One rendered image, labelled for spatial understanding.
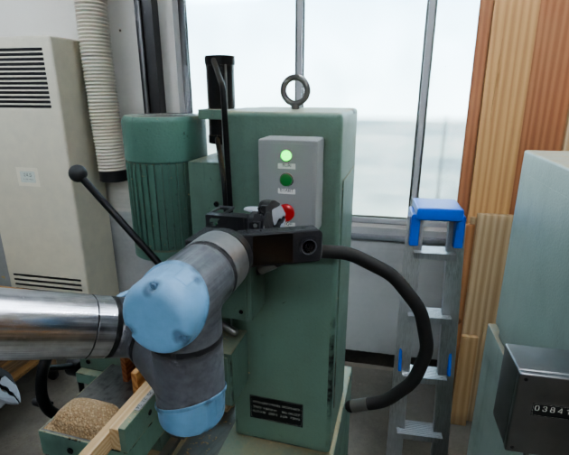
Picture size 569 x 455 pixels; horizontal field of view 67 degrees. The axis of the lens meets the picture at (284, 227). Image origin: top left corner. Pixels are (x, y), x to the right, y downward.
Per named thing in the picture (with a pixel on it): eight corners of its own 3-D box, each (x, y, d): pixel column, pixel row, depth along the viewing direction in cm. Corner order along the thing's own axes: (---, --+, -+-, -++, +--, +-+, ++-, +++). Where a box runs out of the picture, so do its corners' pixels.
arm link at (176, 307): (120, 357, 41) (109, 275, 38) (178, 304, 51) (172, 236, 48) (195, 371, 39) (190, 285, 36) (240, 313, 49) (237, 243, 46)
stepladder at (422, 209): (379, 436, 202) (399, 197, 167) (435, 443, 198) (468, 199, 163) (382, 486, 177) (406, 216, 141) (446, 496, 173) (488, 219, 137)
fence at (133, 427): (237, 305, 137) (237, 290, 135) (242, 306, 136) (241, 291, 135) (120, 451, 82) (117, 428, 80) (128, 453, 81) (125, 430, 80)
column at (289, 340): (265, 375, 119) (260, 106, 97) (344, 389, 114) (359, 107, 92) (234, 434, 99) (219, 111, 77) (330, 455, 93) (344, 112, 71)
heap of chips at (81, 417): (75, 399, 96) (72, 385, 94) (129, 411, 92) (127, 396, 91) (43, 428, 87) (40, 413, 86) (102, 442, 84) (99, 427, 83)
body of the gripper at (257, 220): (222, 201, 64) (182, 225, 53) (277, 206, 62) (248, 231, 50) (224, 250, 66) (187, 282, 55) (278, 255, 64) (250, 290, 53)
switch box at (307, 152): (269, 221, 81) (268, 134, 76) (321, 226, 78) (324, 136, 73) (258, 231, 75) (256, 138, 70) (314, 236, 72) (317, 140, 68)
